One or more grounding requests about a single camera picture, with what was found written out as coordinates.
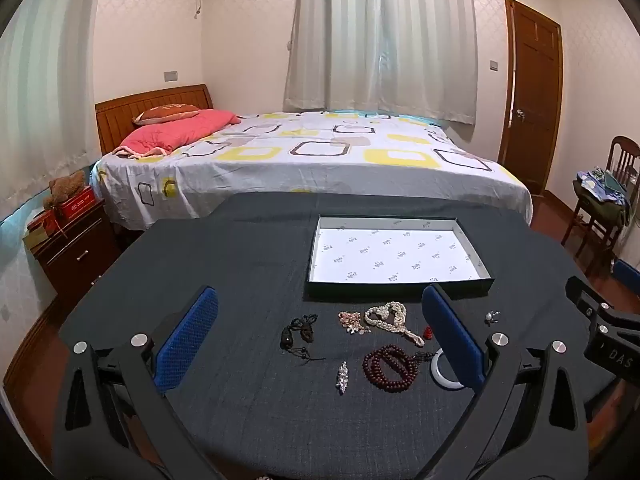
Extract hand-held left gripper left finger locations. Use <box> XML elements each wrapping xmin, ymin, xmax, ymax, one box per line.
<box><xmin>54</xmin><ymin>286</ymin><xmax>221</xmax><ymax>480</ymax></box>

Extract wooden door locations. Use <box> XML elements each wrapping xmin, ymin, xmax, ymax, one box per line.
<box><xmin>497</xmin><ymin>0</ymin><xmax>564</xmax><ymax>197</ymax></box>

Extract pink pillow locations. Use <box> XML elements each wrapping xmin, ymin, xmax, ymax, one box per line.
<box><xmin>112</xmin><ymin>109</ymin><xmax>241</xmax><ymax>160</ymax></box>

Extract orange cushion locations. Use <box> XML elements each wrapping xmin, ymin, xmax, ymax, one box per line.
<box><xmin>132</xmin><ymin>103</ymin><xmax>201</xmax><ymax>127</ymax></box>

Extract pile of clothes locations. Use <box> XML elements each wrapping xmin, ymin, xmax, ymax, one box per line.
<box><xmin>572</xmin><ymin>167</ymin><xmax>632</xmax><ymax>221</ymax></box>

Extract bed with patterned sheet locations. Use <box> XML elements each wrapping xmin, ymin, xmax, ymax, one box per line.
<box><xmin>90</xmin><ymin>109</ymin><xmax>533</xmax><ymax>233</ymax></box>

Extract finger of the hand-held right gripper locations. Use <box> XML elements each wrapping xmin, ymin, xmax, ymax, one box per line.
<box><xmin>565</xmin><ymin>276</ymin><xmax>614</xmax><ymax>323</ymax></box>

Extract dark red bead bracelet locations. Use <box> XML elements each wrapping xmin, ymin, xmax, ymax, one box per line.
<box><xmin>362</xmin><ymin>344</ymin><xmax>441</xmax><ymax>393</ymax></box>

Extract cream pearl necklace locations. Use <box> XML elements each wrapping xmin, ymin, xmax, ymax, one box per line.
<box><xmin>364</xmin><ymin>301</ymin><xmax>426</xmax><ymax>348</ymax></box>

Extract white window curtain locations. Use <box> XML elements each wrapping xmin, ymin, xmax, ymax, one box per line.
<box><xmin>283</xmin><ymin>0</ymin><xmax>478</xmax><ymax>127</ymax></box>

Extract wooden chair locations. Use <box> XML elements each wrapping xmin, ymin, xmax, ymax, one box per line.
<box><xmin>561</xmin><ymin>136</ymin><xmax>640</xmax><ymax>261</ymax></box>

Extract blue object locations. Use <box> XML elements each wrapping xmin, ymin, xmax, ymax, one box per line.
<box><xmin>612</xmin><ymin>259</ymin><xmax>640</xmax><ymax>287</ymax></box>

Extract brown teddy bear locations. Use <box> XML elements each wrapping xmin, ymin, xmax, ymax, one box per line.
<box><xmin>42</xmin><ymin>170</ymin><xmax>87</xmax><ymax>211</ymax></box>

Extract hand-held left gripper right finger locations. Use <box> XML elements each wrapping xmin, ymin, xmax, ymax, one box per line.
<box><xmin>421</xmin><ymin>284</ymin><xmax>591</xmax><ymax>480</ymax></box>

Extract dark wooden nightstand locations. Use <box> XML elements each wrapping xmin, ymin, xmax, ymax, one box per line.
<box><xmin>32</xmin><ymin>199</ymin><xmax>123</xmax><ymax>301</ymax></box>

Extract pale striped curtain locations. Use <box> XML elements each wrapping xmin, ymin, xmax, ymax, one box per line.
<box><xmin>0</xmin><ymin>0</ymin><xmax>101</xmax><ymax>221</ymax></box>

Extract grey tray with white liner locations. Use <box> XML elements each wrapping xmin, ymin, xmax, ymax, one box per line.
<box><xmin>304</xmin><ymin>215</ymin><xmax>496</xmax><ymax>303</ymax></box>

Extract red gift box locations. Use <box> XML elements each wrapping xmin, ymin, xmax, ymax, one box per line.
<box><xmin>54</xmin><ymin>186</ymin><xmax>96</xmax><ymax>220</ymax></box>
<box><xmin>24</xmin><ymin>209</ymin><xmax>60</xmax><ymax>250</ymax></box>

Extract black cord bracelet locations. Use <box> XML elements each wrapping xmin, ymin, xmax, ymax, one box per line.
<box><xmin>279</xmin><ymin>313</ymin><xmax>327</xmax><ymax>367</ymax></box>

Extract wooden headboard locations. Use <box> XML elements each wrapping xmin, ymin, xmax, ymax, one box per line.
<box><xmin>95</xmin><ymin>84</ymin><xmax>211</xmax><ymax>157</ymax></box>

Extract dark grey tablecloth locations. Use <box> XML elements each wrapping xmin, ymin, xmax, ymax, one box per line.
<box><xmin>57</xmin><ymin>192</ymin><xmax>621</xmax><ymax>480</ymax></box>

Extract white bangle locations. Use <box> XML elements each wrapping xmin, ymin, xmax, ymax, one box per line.
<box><xmin>430</xmin><ymin>347</ymin><xmax>468</xmax><ymax>391</ymax></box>

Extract pink bead bracelet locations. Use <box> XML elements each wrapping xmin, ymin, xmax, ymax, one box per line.
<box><xmin>338</xmin><ymin>311</ymin><xmax>372</xmax><ymax>337</ymax></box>

